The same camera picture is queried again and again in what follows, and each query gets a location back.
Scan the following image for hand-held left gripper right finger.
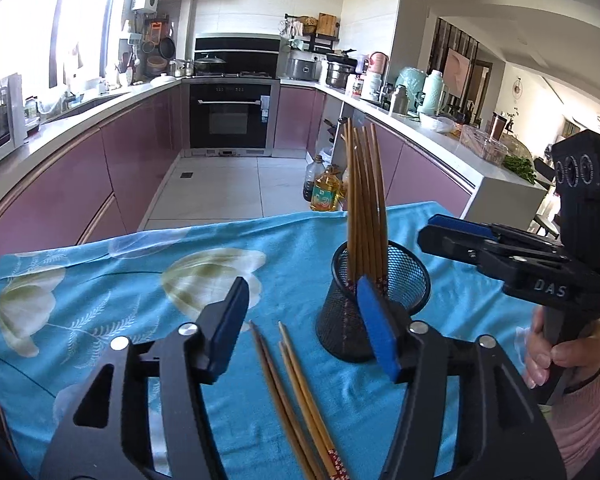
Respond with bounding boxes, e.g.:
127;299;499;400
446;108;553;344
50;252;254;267
356;276;567;480

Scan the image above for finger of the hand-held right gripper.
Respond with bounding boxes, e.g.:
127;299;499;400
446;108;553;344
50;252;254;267
417;225;503;276
427;214;506;242

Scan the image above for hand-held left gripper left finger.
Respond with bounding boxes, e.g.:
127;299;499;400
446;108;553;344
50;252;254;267
39;276;251;480

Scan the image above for black mesh utensil holder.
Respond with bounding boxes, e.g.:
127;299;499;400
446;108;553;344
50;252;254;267
316;240;432;363

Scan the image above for group of wooden chopsticks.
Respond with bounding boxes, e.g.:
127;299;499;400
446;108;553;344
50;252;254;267
278;321;353;478

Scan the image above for person's right forearm pink sleeve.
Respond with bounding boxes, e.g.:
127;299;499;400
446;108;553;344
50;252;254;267
545;355;600;466

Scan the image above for person's right hand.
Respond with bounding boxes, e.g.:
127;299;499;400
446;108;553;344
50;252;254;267
522;305;600;391

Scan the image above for pink base cabinets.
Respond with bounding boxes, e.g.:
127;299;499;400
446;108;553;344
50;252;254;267
275;85;481;221
0;82;188;271

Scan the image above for bunch of green vegetables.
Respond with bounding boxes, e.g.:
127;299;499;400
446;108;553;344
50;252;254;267
502;155;537;185

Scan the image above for clear plastic food container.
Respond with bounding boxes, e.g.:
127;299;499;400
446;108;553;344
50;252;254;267
460;125;510;163

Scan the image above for blue floral tablecloth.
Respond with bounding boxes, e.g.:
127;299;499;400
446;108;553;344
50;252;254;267
0;201;551;480

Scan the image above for white plastic bag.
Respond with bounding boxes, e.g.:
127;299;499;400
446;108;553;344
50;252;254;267
419;112;458;133

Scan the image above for yellow cooking oil bottle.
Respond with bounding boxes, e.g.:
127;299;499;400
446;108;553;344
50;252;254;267
310;165;343;212

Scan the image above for mint green thermos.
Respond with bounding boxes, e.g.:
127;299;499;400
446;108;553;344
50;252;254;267
417;70;448;116

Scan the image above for dark sauce bottle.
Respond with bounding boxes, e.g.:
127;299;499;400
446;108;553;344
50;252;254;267
302;155;327;202

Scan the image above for white jar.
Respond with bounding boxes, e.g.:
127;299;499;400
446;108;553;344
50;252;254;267
362;72;383;100

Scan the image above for stainless steel stock pot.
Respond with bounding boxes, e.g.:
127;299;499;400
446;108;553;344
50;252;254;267
326;60;356;88

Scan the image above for black built-in oven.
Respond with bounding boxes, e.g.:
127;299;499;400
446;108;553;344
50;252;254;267
187;80;281;156

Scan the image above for silver rice cooker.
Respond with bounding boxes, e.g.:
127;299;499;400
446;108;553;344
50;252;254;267
286;50;322;82

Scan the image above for white kitchen countertop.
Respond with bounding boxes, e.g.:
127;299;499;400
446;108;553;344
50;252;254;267
0;72;548;196

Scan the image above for black wok with lid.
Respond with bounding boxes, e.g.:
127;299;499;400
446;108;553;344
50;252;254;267
194;52;228;75

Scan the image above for black range hood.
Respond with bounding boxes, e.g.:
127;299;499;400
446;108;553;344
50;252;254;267
194;33;281;77

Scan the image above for silver microwave oven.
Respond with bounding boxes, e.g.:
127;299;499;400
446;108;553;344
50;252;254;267
0;74;28;161

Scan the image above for kitchen window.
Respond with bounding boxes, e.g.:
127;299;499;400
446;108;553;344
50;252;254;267
0;0;131;91

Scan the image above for pink wall painting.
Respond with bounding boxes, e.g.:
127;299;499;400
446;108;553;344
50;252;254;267
445;47;473;98

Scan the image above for black wall rack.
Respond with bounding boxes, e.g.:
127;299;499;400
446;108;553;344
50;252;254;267
285;14;342;51

